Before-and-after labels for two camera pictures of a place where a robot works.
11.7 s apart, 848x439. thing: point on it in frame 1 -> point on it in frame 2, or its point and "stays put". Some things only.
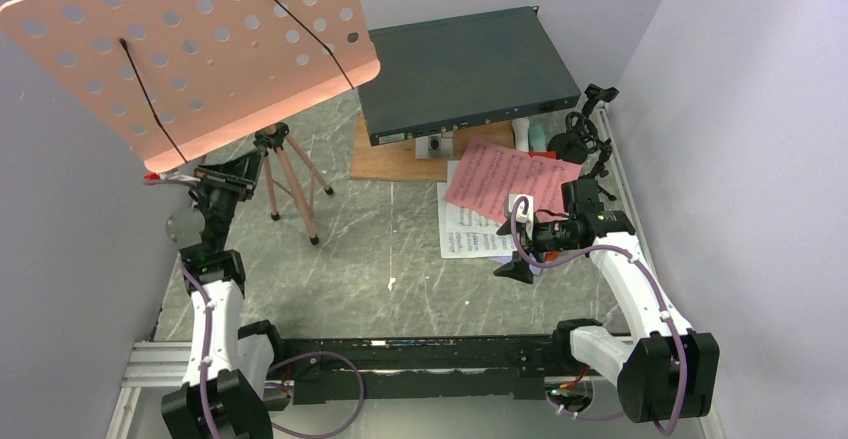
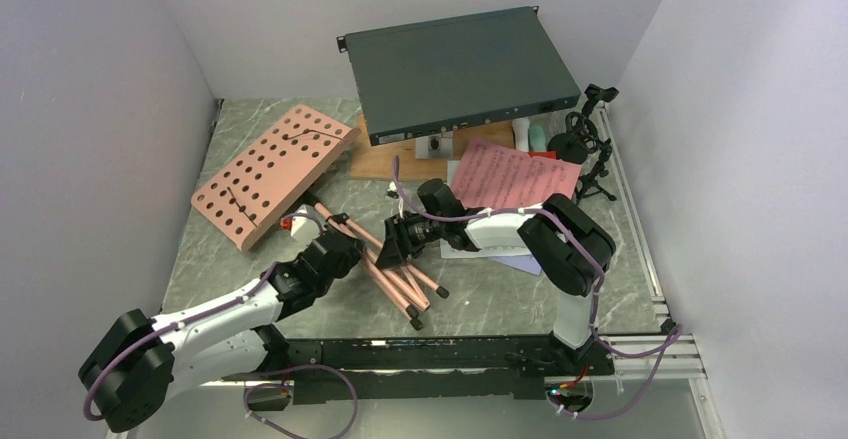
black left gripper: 236,176 -> 353,253
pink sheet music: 490,173 stays put
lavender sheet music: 537,270 stays put
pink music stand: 186,58 -> 249,192
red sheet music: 551,154 stays put
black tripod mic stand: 584,131 stays put
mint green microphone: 537,139 stays put
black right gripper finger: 517,268 -> 393,253
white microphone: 521,132 stays put
